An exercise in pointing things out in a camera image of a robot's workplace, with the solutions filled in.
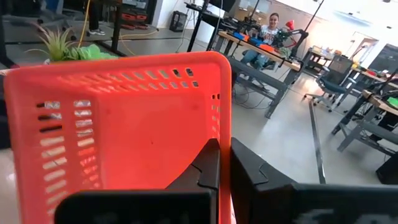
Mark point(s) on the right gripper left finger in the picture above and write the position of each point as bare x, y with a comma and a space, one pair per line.
186, 205

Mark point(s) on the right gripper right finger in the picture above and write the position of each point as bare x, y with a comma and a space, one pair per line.
280, 202

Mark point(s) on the red plastic basket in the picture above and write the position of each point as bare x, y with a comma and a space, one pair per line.
140, 130

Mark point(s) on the black robot arm with red part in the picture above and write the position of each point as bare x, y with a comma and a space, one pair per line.
295, 34

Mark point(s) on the wooden top work table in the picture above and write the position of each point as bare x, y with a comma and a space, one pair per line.
258, 74
370, 127

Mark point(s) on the grey office chair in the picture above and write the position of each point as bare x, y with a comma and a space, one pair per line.
334, 79

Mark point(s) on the person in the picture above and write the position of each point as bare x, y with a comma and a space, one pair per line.
94, 18
267, 34

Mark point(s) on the black mesh bin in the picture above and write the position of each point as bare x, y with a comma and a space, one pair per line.
178, 21

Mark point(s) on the black desk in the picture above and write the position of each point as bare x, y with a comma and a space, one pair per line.
202, 18

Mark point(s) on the green plant in white pot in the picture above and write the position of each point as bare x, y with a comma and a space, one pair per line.
59, 46

